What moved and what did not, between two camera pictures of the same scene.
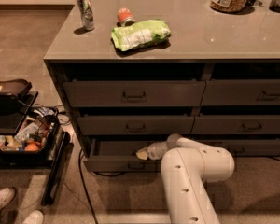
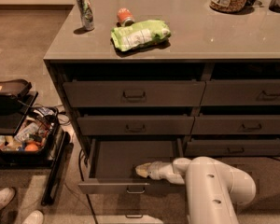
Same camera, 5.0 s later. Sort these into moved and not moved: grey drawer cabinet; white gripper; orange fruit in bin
Moved: white gripper
Not moved: orange fruit in bin; grey drawer cabinet
